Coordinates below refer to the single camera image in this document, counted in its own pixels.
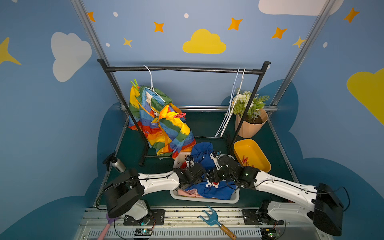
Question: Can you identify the pink kids jacket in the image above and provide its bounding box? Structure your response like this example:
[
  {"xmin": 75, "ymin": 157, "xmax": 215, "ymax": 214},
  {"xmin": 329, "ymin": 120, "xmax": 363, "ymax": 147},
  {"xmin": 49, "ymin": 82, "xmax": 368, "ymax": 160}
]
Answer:
[{"xmin": 177, "ymin": 189, "xmax": 204, "ymax": 198}]

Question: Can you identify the red clothespin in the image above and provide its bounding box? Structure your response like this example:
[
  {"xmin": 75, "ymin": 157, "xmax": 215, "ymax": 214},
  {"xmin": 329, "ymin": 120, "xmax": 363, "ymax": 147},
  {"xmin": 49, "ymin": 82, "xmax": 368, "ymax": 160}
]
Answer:
[{"xmin": 242, "ymin": 156, "xmax": 249, "ymax": 167}]

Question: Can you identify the blue red white jacket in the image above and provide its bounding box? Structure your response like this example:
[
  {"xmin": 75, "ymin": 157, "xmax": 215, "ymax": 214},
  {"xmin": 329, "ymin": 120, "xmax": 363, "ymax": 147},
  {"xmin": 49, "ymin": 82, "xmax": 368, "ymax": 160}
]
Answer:
[{"xmin": 180, "ymin": 142, "xmax": 237, "ymax": 201}]

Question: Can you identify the white wire hanger pink jacket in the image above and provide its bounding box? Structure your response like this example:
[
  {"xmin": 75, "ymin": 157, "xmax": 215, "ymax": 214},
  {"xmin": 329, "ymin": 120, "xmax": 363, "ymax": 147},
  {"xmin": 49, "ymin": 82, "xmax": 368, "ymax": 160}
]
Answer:
[{"xmin": 220, "ymin": 68, "xmax": 247, "ymax": 138}]

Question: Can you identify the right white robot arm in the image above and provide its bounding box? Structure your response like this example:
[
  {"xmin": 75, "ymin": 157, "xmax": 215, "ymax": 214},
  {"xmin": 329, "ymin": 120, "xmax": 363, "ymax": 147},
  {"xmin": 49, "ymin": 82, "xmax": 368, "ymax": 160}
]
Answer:
[{"xmin": 209, "ymin": 155, "xmax": 344, "ymax": 237}]

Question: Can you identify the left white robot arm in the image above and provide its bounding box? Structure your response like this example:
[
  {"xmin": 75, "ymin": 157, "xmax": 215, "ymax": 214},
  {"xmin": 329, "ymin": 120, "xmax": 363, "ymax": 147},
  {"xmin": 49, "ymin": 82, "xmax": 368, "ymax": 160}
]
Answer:
[{"xmin": 102, "ymin": 164, "xmax": 206, "ymax": 219}]

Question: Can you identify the white hanger rainbow jacket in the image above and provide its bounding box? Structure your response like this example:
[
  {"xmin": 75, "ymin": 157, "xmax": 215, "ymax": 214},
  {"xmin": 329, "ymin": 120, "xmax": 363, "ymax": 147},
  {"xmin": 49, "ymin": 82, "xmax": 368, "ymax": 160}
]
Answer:
[{"xmin": 143, "ymin": 65, "xmax": 166, "ymax": 103}]

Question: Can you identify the white plastic laundry basket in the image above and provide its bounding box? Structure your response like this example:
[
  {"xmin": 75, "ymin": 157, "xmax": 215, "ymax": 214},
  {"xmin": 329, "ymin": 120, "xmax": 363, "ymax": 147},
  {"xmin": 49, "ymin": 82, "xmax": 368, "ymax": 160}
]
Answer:
[{"xmin": 169, "ymin": 150, "xmax": 241, "ymax": 205}]

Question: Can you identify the yellow plastic tray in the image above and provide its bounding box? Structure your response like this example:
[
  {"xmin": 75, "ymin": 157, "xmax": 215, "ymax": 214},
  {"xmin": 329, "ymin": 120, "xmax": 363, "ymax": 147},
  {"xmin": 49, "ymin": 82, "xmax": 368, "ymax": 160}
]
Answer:
[{"xmin": 234, "ymin": 139, "xmax": 272, "ymax": 173}]

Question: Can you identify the blue garden fork tool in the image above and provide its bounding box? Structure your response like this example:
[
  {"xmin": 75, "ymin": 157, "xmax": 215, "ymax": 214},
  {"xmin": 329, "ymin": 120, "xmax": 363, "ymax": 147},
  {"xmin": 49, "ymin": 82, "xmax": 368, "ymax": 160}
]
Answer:
[{"xmin": 199, "ymin": 205, "xmax": 237, "ymax": 240}]

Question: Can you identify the rainbow striped jacket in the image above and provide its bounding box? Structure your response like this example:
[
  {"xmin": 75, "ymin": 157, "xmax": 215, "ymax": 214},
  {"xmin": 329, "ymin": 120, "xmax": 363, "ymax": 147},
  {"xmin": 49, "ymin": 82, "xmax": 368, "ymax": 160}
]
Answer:
[{"xmin": 129, "ymin": 86, "xmax": 196, "ymax": 158}]

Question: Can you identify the pink clothespin rainbow jacket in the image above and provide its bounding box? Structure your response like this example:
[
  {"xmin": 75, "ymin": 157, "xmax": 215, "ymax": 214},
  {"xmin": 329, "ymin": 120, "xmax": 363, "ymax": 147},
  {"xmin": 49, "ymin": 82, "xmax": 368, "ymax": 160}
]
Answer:
[{"xmin": 174, "ymin": 113, "xmax": 186, "ymax": 119}]

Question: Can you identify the purple silicone spatula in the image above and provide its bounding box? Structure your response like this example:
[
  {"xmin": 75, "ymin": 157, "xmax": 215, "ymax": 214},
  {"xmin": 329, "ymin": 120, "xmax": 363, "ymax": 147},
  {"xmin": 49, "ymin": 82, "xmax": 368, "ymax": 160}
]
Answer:
[{"xmin": 97, "ymin": 214, "xmax": 115, "ymax": 240}]

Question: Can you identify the green clothespin rainbow jacket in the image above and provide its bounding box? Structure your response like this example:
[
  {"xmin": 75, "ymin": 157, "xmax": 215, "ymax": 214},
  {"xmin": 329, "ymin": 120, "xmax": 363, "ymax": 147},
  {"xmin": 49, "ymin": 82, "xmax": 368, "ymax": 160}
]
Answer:
[{"xmin": 131, "ymin": 79, "xmax": 140, "ymax": 90}]

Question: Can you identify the black clothes rack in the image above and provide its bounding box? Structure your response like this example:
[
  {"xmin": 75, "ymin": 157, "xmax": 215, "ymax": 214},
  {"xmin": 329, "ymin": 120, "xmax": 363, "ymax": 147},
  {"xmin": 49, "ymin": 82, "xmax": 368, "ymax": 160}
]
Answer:
[{"xmin": 97, "ymin": 58, "xmax": 271, "ymax": 167}]

